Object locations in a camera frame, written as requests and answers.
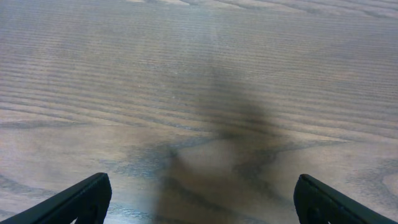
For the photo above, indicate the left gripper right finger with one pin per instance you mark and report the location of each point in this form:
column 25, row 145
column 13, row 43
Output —
column 318, row 203

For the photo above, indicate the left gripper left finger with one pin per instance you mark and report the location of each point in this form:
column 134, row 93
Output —
column 86, row 202

